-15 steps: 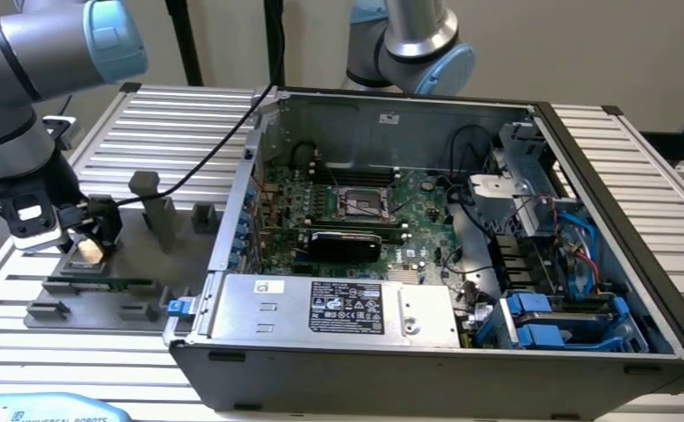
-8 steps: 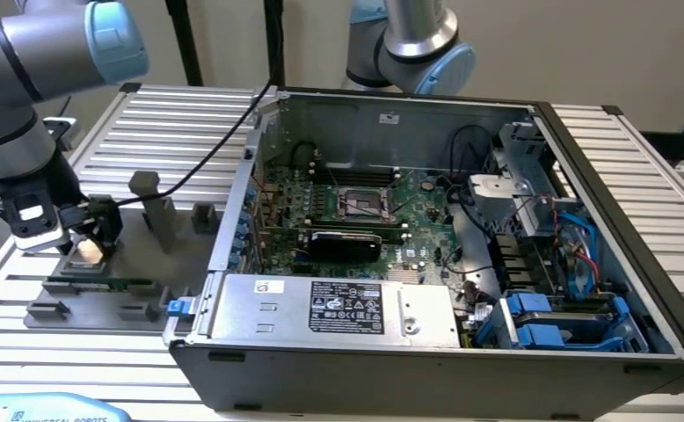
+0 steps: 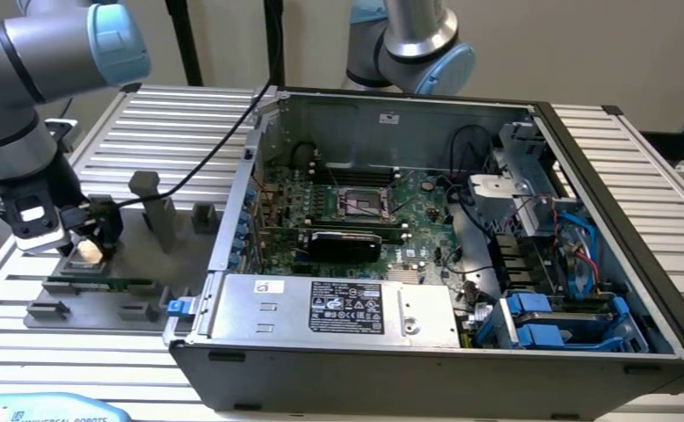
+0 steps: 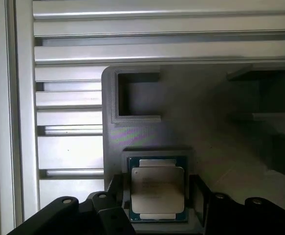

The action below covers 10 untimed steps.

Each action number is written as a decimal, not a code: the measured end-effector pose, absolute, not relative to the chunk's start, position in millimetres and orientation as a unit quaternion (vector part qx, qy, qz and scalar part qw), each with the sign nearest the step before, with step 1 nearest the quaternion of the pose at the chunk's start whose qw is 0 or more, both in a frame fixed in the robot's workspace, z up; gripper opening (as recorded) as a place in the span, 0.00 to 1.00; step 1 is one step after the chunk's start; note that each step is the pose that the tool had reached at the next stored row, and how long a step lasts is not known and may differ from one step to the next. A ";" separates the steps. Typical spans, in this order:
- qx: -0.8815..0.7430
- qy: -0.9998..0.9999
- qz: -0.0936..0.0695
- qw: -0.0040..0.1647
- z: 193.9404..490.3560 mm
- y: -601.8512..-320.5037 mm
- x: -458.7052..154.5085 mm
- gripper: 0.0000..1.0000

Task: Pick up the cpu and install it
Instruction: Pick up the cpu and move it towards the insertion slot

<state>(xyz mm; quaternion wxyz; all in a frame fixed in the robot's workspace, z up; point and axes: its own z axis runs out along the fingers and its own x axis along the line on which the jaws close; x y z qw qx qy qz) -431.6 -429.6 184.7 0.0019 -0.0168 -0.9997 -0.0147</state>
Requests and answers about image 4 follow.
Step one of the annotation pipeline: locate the grey plastic parts rack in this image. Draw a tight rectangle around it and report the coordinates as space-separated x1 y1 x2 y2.
101 63 285 235

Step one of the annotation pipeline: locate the aluminium slat table frame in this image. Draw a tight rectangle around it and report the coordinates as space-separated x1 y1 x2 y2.
0 0 285 235

